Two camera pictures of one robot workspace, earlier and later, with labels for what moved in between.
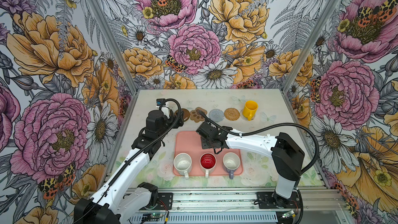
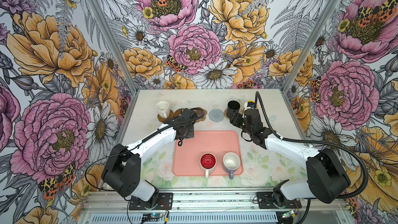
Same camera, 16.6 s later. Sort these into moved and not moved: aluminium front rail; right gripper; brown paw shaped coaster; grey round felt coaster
Moved: right gripper
Not moved: aluminium front rail; grey round felt coaster; brown paw shaped coaster
